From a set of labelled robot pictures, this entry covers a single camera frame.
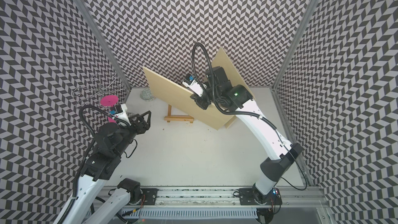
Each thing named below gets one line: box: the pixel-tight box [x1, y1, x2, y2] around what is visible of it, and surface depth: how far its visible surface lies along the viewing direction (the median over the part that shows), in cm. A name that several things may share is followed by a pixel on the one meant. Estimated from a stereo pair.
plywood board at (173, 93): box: [142, 66, 236, 131], surface depth 67 cm
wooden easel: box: [163, 104, 195, 124], surface depth 98 cm
